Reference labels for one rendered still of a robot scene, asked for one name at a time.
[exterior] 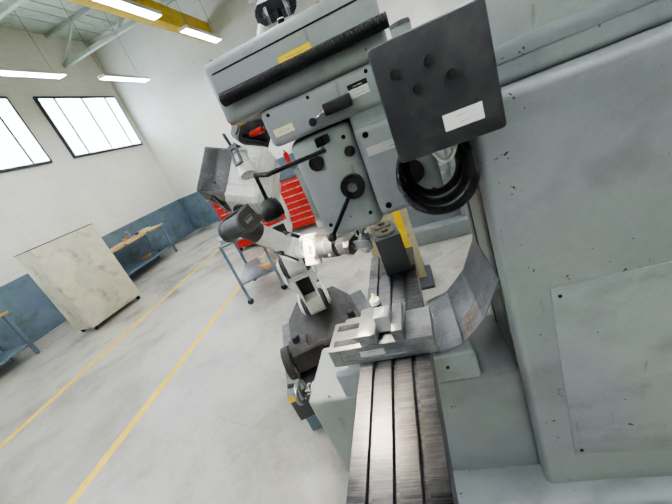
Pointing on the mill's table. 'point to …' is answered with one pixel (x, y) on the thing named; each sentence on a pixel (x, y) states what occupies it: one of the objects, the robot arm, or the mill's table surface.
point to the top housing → (355, 10)
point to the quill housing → (326, 202)
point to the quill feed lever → (350, 186)
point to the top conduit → (305, 59)
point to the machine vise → (422, 323)
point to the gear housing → (291, 120)
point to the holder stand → (390, 247)
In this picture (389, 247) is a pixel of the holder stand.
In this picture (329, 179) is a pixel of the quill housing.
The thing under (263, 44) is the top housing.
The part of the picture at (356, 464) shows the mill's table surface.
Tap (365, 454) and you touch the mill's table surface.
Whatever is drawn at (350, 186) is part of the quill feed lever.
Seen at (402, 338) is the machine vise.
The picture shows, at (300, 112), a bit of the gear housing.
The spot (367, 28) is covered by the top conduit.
